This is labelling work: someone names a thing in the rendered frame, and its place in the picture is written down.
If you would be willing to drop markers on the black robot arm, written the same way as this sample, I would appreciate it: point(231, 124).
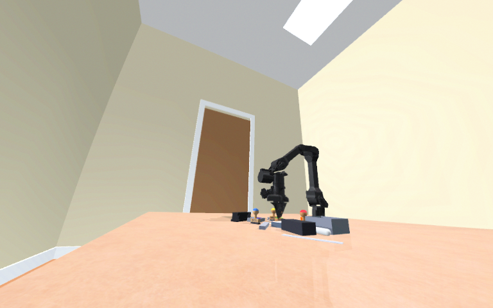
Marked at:
point(314, 194)

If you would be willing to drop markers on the white cylinder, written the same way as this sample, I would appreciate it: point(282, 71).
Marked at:
point(323, 231)

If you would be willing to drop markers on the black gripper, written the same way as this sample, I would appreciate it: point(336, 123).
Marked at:
point(278, 199)

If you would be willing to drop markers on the blue-handled rubber stamp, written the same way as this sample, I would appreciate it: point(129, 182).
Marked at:
point(255, 219)

